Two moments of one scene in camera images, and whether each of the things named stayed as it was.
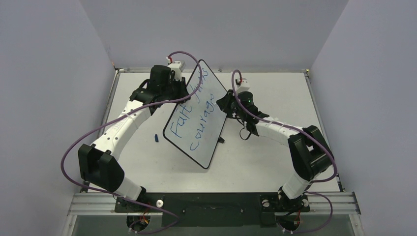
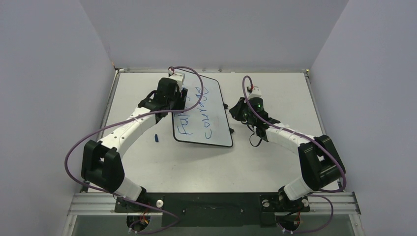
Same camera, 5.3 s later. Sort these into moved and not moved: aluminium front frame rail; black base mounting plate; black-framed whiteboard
Moved: black-framed whiteboard
Not moved: black base mounting plate; aluminium front frame rail
